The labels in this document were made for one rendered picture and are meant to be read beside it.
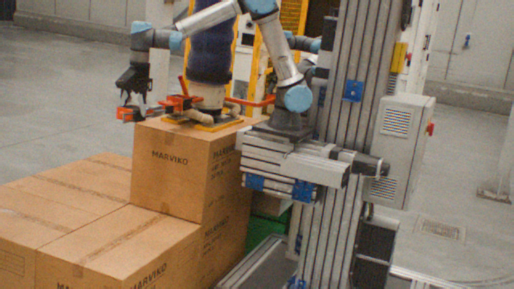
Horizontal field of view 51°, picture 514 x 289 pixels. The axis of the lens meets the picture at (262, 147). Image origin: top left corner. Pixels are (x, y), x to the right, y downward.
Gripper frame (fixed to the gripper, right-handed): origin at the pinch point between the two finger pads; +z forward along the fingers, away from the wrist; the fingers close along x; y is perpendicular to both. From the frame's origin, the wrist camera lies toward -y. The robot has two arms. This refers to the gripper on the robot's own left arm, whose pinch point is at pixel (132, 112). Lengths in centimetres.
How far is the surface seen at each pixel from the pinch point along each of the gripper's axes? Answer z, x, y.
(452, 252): 107, -128, 215
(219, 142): 15.3, -19.8, 40.0
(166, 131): 13.2, 2.4, 30.2
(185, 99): -1.7, -1.6, 36.9
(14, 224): 53, 40, -19
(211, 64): -17, -6, 51
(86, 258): 53, -1, -24
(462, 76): 47, -74, 980
